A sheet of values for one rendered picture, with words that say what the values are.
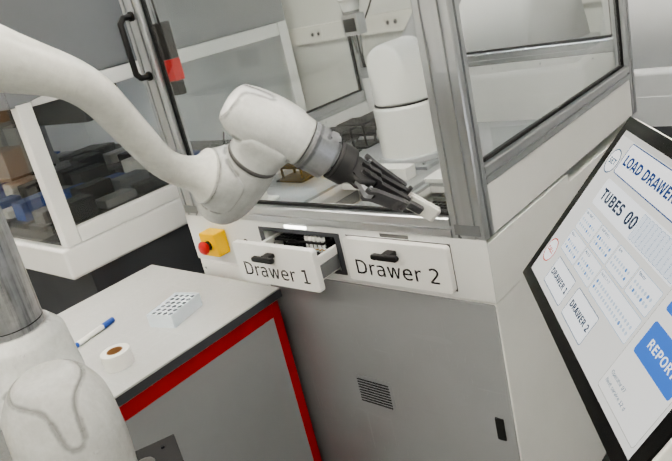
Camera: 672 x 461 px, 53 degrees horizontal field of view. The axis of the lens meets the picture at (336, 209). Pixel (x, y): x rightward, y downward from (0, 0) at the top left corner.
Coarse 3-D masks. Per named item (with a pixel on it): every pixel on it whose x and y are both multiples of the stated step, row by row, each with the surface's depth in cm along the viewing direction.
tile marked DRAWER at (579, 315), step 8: (576, 296) 94; (584, 296) 92; (568, 304) 95; (576, 304) 93; (584, 304) 91; (560, 312) 96; (568, 312) 94; (576, 312) 92; (584, 312) 90; (592, 312) 88; (568, 320) 93; (576, 320) 91; (584, 320) 89; (592, 320) 87; (576, 328) 90; (584, 328) 88; (576, 336) 89; (584, 336) 87
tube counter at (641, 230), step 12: (636, 204) 91; (636, 216) 89; (648, 216) 87; (624, 228) 91; (636, 228) 88; (648, 228) 85; (660, 228) 83; (636, 240) 87; (648, 240) 84; (660, 240) 82; (648, 252) 83; (660, 252) 80; (660, 264) 79; (660, 276) 78
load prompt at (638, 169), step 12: (624, 156) 101; (636, 156) 97; (648, 156) 94; (624, 168) 99; (636, 168) 96; (648, 168) 92; (660, 168) 89; (624, 180) 97; (636, 180) 94; (648, 180) 91; (660, 180) 88; (636, 192) 92; (648, 192) 89; (660, 192) 87; (660, 204) 85
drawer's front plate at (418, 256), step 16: (352, 240) 158; (368, 240) 155; (384, 240) 152; (352, 256) 160; (368, 256) 156; (400, 256) 150; (416, 256) 147; (432, 256) 144; (448, 256) 142; (352, 272) 162; (368, 272) 159; (400, 272) 152; (432, 272) 146; (448, 272) 143; (416, 288) 151; (432, 288) 147; (448, 288) 144
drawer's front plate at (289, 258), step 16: (240, 240) 175; (240, 256) 175; (288, 256) 162; (304, 256) 158; (240, 272) 178; (272, 272) 169; (288, 272) 165; (320, 272) 159; (304, 288) 163; (320, 288) 159
